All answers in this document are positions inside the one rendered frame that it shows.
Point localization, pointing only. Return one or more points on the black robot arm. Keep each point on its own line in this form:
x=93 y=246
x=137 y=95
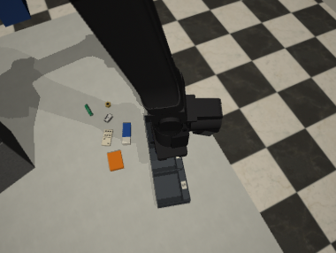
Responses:
x=132 y=33

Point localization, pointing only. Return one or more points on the black rack of three bins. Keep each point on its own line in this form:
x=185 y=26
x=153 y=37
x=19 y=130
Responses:
x=169 y=176

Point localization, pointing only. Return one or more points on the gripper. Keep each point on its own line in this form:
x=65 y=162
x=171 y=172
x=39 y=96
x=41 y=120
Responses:
x=163 y=145

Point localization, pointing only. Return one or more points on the orange flat rectangular block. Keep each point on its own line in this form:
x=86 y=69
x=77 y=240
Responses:
x=115 y=160

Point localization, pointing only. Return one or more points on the cream domino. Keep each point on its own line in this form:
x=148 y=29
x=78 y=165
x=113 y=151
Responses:
x=107 y=136

